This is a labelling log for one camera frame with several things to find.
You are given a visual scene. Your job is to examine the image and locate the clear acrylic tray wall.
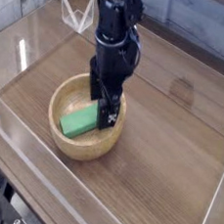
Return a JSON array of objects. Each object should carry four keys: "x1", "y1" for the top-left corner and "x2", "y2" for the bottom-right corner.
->
[{"x1": 0, "y1": 85, "x2": 156, "y2": 224}]

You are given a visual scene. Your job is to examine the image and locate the black metal table frame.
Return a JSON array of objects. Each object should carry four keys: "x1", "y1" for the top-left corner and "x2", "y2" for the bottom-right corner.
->
[{"x1": 0, "y1": 180, "x2": 37, "y2": 224}]

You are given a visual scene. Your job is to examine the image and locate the wooden bowl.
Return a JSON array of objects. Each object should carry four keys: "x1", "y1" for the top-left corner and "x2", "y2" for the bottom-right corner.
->
[{"x1": 48, "y1": 72, "x2": 127, "y2": 161}]

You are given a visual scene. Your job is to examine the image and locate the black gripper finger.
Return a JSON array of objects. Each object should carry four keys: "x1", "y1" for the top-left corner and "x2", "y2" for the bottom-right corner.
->
[
  {"x1": 97, "y1": 95, "x2": 121, "y2": 130},
  {"x1": 90, "y1": 69, "x2": 102, "y2": 101}
]

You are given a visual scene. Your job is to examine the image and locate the green rectangular block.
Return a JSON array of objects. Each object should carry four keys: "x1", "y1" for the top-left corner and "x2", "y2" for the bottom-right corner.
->
[{"x1": 60, "y1": 103, "x2": 98, "y2": 139}]

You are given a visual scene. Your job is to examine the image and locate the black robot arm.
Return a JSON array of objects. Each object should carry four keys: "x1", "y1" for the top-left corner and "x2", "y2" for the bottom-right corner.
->
[{"x1": 90, "y1": 0, "x2": 144, "y2": 129}]

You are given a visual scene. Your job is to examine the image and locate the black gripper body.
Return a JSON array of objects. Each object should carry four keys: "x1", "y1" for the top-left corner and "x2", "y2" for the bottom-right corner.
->
[{"x1": 90, "y1": 26, "x2": 141, "y2": 99}]

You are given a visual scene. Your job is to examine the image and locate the clear acrylic corner bracket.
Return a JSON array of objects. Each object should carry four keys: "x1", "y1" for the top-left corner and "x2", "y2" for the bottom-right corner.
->
[{"x1": 61, "y1": 0, "x2": 95, "y2": 33}]

